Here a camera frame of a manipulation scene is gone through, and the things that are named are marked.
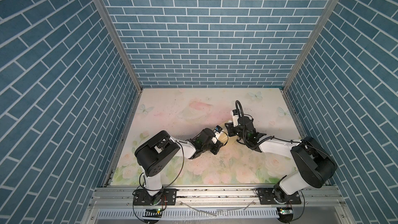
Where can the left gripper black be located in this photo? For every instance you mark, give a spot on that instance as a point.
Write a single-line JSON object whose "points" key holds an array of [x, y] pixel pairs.
{"points": [[216, 147]]}

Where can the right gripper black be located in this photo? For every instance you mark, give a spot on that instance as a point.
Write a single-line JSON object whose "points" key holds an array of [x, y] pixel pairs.
{"points": [[230, 129]]}

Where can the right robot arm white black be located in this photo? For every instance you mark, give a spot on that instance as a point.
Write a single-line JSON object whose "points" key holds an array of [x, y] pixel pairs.
{"points": [[314, 166]]}

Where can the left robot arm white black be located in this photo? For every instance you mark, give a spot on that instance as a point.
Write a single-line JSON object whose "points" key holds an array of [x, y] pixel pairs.
{"points": [[158, 151]]}

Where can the left controller board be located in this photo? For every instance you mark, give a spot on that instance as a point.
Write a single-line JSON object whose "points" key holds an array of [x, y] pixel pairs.
{"points": [[153, 213]]}

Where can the controller board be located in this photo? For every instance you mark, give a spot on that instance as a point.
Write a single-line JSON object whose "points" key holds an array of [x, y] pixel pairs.
{"points": [[153, 213], [285, 211]]}

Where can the right controller board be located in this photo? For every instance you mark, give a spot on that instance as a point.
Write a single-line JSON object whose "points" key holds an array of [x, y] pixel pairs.
{"points": [[285, 211]]}

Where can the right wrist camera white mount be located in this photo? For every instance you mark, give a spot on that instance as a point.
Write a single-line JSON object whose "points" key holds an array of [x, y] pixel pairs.
{"points": [[235, 119]]}

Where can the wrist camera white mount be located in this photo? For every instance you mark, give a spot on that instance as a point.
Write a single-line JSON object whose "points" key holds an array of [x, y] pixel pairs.
{"points": [[235, 119], [218, 131]]}

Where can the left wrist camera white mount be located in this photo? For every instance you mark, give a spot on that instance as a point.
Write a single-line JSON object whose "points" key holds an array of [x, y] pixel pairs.
{"points": [[218, 131]]}

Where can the white slotted cable duct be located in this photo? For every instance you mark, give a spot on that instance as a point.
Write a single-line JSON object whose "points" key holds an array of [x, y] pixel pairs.
{"points": [[186, 213]]}

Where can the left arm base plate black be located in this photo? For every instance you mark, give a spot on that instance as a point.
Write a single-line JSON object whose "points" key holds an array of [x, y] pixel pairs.
{"points": [[143, 198]]}

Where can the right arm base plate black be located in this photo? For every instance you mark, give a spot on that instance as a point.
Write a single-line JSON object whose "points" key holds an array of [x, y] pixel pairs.
{"points": [[269, 196]]}

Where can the right aluminium corner post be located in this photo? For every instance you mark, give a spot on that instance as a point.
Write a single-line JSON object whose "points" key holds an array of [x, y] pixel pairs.
{"points": [[326, 13]]}

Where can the aluminium corner post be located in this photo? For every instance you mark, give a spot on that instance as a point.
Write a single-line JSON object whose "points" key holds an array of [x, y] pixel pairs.
{"points": [[326, 13], [102, 11]]}

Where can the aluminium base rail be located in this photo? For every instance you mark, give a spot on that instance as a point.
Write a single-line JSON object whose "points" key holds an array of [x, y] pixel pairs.
{"points": [[215, 196]]}

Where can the left aluminium corner post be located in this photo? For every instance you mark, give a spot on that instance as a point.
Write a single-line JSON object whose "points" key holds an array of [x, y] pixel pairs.
{"points": [[102, 11]]}

